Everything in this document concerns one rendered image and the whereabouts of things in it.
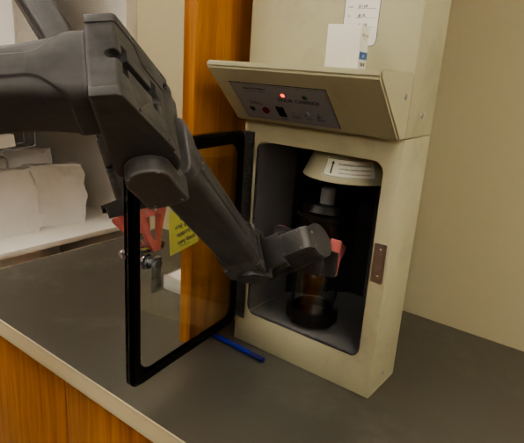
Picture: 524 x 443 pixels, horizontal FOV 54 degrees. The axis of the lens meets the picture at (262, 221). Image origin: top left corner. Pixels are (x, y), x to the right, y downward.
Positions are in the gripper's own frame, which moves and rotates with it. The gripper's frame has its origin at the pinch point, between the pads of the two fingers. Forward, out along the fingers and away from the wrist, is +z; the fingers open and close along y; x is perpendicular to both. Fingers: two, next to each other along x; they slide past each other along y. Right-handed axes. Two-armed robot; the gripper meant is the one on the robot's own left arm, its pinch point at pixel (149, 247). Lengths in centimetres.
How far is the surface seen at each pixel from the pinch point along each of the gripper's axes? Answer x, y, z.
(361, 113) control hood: -13.2, -37.7, -9.8
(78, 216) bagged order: -58, 92, -16
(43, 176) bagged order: -47, 89, -32
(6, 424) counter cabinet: -1, 69, 32
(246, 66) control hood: -9.6, -23.2, -22.8
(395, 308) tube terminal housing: -26.0, -28.4, 24.2
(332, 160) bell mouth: -23.0, -26.5, -4.9
